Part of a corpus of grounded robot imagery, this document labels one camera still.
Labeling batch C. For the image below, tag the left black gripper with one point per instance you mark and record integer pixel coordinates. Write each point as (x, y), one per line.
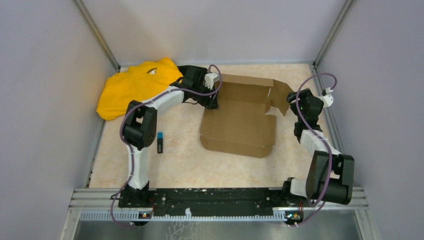
(210, 103)

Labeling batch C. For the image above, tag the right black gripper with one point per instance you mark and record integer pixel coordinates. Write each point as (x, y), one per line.
(291, 98)

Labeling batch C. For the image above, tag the brown cardboard box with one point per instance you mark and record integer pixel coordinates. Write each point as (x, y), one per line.
(242, 125)

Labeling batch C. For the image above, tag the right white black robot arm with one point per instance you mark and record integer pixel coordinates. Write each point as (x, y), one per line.
(331, 174)

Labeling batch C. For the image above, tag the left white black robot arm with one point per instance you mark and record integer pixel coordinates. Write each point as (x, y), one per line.
(138, 129)

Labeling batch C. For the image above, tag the black cloth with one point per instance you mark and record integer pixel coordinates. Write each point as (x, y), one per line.
(190, 72)

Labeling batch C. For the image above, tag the yellow shirt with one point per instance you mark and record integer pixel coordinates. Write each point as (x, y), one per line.
(139, 83)

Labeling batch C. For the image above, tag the black blue marker pen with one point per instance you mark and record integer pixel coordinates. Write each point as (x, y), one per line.
(160, 143)

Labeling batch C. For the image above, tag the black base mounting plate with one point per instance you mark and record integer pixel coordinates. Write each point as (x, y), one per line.
(210, 202)

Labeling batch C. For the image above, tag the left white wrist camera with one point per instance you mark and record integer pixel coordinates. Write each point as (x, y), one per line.
(210, 79)

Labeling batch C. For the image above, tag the aluminium frame rail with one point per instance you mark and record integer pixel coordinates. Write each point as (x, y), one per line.
(99, 204)

